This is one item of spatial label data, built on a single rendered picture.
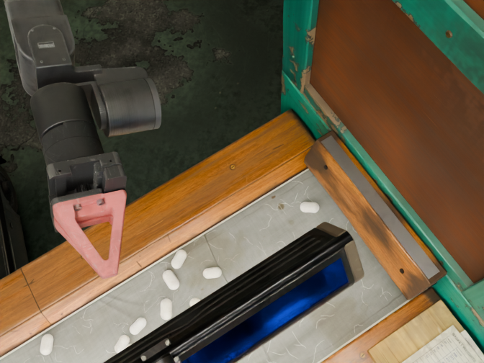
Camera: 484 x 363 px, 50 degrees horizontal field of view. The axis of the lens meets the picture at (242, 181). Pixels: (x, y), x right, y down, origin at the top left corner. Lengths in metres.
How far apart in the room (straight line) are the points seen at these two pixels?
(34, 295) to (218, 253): 0.33
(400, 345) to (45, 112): 0.64
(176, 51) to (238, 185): 1.19
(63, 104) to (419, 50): 0.39
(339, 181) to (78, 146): 0.50
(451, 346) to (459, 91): 0.46
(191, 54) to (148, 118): 1.52
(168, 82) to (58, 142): 1.51
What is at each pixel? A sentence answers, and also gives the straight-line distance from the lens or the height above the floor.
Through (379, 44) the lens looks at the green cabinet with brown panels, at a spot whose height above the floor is 1.12.
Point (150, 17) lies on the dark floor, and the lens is 2.22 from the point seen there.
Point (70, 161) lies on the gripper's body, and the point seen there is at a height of 1.25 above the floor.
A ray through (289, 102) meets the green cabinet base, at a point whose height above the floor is 0.76.
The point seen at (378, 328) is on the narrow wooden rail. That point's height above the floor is 0.76.
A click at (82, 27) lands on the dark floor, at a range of 2.27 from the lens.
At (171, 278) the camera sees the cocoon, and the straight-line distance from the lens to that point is 0.94.
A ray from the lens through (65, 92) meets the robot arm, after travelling 0.56.
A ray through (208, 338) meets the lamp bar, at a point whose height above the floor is 1.11.
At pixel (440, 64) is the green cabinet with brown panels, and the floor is 1.18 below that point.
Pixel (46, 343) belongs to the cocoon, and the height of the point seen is 0.76.
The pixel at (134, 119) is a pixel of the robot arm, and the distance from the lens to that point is 0.57.
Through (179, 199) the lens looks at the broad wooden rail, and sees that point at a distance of 0.97.
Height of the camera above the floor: 1.66
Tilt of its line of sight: 68 degrees down
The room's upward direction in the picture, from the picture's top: 8 degrees counter-clockwise
